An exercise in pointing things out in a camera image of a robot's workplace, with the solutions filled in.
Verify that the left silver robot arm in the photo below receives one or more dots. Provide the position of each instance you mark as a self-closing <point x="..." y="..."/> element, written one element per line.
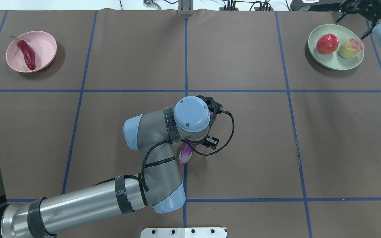
<point x="158" y="184"/>

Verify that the aluminium frame post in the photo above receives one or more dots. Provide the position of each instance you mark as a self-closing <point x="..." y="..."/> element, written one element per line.
<point x="185" y="7"/>

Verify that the pink plate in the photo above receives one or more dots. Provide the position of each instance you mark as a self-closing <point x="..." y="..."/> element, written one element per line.
<point x="42" y="43"/>

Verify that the peach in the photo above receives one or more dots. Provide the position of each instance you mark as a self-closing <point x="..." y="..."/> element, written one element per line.
<point x="351" y="48"/>

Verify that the white camera stand base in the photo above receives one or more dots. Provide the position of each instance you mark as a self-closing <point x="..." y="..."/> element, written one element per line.
<point x="185" y="232"/>

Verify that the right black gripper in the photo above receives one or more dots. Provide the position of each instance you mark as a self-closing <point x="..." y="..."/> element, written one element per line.
<point x="362" y="9"/>

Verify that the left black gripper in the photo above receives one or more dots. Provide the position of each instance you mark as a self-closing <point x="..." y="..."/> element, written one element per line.
<point x="213" y="141"/>

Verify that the red pomegranate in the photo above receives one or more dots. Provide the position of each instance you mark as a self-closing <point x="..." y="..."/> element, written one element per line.
<point x="327" y="43"/>

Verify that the purple eggplant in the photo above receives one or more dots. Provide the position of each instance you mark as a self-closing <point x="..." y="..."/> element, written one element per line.
<point x="185" y="154"/>

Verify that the green plate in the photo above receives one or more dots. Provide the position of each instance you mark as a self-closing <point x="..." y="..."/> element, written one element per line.
<point x="333" y="60"/>

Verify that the red chili pepper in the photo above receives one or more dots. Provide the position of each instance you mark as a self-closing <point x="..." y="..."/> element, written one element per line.
<point x="29" y="54"/>

